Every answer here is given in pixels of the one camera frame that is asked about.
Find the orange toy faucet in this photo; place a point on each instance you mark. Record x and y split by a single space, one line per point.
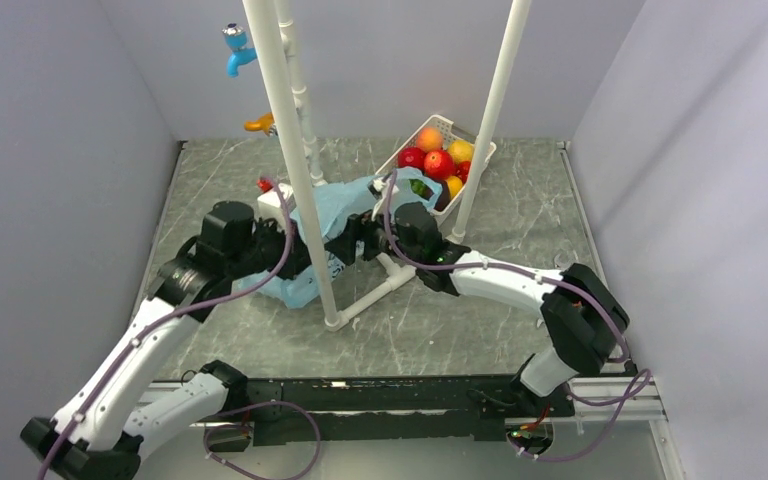
264 124

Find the blue plastic bag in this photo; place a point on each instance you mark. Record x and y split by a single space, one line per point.
335 202

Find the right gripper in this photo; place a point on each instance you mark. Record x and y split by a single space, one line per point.
358 228

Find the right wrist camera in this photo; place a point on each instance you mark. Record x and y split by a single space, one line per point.
383 190

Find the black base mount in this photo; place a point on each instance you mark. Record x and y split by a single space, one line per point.
276 411

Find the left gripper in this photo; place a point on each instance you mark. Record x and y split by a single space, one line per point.
298 257

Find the red fake apple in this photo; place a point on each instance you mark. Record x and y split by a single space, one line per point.
413 157

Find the white plastic basket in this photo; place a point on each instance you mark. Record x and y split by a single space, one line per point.
451 132

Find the metal wrench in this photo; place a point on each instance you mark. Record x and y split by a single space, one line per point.
562 261

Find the yellow fake lemon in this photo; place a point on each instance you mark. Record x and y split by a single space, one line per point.
461 151

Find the small red fake fruit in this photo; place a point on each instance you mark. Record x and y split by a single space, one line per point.
462 171

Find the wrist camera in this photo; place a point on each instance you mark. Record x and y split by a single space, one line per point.
383 190
275 202

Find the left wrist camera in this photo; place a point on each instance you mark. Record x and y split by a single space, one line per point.
275 202

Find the blue toy faucet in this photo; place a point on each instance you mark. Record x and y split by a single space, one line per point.
241 52

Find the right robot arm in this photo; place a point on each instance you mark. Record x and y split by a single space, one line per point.
584 320

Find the orange red fake peach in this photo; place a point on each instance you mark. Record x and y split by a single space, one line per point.
429 139

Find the dark fake avocado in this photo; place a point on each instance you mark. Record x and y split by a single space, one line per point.
444 198

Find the white PVC pipe frame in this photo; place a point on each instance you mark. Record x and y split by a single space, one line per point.
265 34

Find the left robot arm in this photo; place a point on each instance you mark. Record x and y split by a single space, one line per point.
103 432

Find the green fake grapes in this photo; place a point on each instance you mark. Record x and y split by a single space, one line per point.
418 187

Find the orange fake fruit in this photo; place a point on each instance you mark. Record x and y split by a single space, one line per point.
454 185

